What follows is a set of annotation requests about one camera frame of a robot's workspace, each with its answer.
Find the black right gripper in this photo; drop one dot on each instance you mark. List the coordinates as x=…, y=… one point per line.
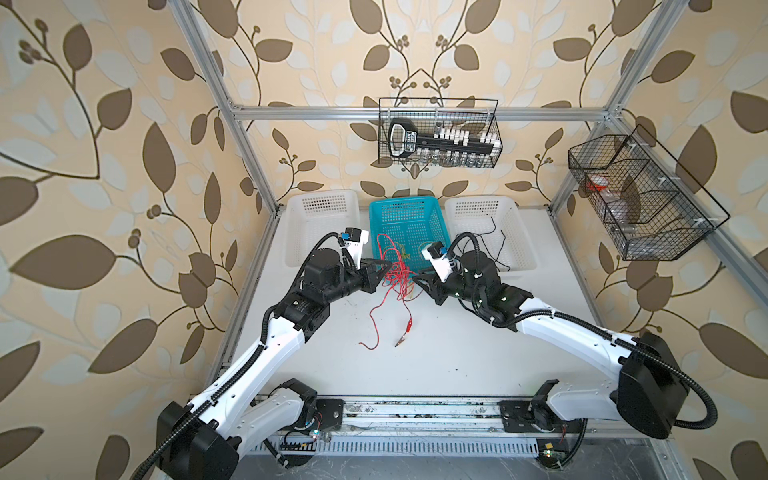
x=434, y=287

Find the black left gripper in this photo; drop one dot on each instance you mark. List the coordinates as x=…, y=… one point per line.
x=369, y=276

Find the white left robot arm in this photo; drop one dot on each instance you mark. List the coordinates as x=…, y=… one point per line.
x=207, y=437

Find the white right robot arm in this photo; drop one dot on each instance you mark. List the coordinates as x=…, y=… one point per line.
x=643, y=384

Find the teal plastic basket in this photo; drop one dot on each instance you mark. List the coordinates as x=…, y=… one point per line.
x=402, y=227

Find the white plastic basket left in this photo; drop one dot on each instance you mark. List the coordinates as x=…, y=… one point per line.
x=313, y=215

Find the white plastic basket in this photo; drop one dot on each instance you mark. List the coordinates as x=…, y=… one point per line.
x=499, y=227
x=313, y=215

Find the white plastic basket right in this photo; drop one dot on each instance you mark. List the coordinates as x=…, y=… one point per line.
x=499, y=227

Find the black tool in basket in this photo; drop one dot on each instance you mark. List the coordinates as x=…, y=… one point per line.
x=403, y=140

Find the red object in basket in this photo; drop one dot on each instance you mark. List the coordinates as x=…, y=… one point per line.
x=596, y=184

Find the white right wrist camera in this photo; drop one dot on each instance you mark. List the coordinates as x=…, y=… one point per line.
x=440, y=259

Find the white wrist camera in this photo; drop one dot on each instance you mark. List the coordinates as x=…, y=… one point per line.
x=440, y=259
x=354, y=240

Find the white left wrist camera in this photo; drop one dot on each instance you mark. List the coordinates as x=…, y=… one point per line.
x=354, y=240

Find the metal base rail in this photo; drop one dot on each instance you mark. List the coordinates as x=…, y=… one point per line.
x=448, y=427

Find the black wire basket back wall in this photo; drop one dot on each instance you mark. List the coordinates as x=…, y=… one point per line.
x=473, y=114

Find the black wire basket wall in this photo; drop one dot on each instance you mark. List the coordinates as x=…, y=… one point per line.
x=655, y=208
x=473, y=114

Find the aluminium frame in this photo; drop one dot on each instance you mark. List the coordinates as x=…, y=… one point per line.
x=302, y=80

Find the black wire basket right wall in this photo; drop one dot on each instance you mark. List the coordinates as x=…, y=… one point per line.
x=655, y=208

